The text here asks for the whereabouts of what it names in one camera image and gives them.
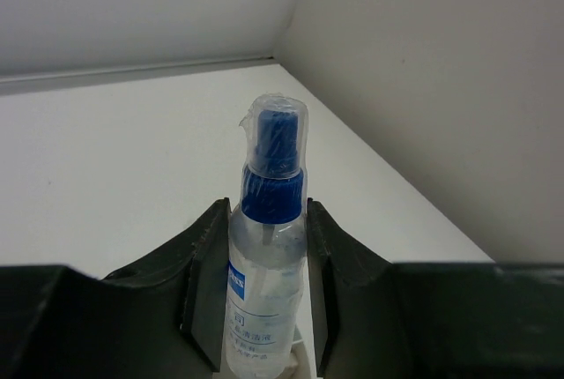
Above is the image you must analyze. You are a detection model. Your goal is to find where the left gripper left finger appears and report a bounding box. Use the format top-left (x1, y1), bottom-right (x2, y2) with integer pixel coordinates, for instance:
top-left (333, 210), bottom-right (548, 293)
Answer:
top-left (104, 198), bottom-right (231, 372)

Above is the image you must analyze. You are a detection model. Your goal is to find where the aluminium frame rail back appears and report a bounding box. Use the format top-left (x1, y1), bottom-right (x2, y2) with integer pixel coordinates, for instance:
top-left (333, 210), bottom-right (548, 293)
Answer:
top-left (1, 56), bottom-right (278, 97)

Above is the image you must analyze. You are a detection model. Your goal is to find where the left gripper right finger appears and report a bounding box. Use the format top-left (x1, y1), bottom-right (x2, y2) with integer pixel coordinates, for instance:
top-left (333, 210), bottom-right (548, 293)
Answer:
top-left (307, 198), bottom-right (397, 375)

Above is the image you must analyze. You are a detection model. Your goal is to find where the clear blue-cap bottle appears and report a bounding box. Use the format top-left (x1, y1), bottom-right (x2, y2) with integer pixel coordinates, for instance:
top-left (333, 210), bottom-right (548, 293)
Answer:
top-left (225, 94), bottom-right (308, 378)

